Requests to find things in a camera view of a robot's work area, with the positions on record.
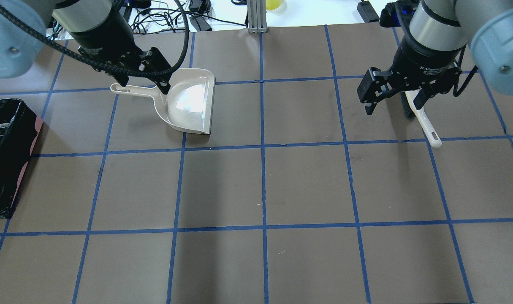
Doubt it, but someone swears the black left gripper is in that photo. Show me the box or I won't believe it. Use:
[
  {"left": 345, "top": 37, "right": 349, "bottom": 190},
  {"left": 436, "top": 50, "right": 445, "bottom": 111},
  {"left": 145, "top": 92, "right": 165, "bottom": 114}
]
[{"left": 71, "top": 11, "right": 172, "bottom": 95}]

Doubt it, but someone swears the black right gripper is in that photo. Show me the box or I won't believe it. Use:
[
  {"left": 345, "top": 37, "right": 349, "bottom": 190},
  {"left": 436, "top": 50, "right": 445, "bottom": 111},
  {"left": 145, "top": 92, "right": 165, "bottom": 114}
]
[{"left": 357, "top": 36, "right": 461, "bottom": 116}]

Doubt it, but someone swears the beige hand brush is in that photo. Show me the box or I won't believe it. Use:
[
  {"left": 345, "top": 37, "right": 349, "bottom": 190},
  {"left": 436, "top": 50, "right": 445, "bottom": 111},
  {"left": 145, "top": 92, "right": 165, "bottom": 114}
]
[{"left": 400, "top": 89, "right": 442, "bottom": 148}]

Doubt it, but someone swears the beige plastic dustpan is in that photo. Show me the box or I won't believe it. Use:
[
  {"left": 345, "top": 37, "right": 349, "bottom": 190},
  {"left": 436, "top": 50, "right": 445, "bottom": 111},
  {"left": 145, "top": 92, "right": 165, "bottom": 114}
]
[{"left": 110, "top": 68, "right": 216, "bottom": 135}]

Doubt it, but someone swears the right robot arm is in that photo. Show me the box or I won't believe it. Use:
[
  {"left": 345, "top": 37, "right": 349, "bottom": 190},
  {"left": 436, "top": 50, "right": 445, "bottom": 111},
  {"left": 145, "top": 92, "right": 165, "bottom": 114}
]
[{"left": 357, "top": 0, "right": 513, "bottom": 115}]

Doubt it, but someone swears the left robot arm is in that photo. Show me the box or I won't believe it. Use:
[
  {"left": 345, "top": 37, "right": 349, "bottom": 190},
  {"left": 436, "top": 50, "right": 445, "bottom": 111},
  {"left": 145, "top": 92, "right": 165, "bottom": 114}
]
[{"left": 0, "top": 0, "right": 187, "bottom": 94}]

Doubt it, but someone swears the bin with black bag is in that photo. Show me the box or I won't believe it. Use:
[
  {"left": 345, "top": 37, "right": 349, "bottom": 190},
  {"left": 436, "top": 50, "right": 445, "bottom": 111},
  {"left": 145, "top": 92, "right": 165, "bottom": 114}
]
[{"left": 0, "top": 98, "right": 43, "bottom": 219}]

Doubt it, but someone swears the black braided cable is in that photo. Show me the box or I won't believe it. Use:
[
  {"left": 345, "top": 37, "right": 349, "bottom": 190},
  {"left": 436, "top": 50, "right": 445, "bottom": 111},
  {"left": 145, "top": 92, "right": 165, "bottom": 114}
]
[{"left": 0, "top": 0, "right": 190, "bottom": 78}]

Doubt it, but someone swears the aluminium frame post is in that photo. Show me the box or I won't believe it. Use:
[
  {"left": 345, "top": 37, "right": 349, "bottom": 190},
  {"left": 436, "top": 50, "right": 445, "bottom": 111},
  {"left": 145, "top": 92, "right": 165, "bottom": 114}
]
[{"left": 247, "top": 0, "right": 268, "bottom": 33}]

